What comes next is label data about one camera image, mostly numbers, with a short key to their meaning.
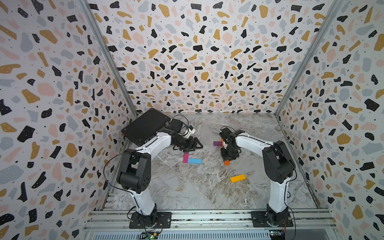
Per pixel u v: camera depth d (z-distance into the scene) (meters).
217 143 1.02
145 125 1.09
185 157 0.97
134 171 0.48
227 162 0.95
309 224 0.74
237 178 0.88
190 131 0.85
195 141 0.81
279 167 0.52
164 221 0.73
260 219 0.73
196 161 0.95
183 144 0.78
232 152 0.82
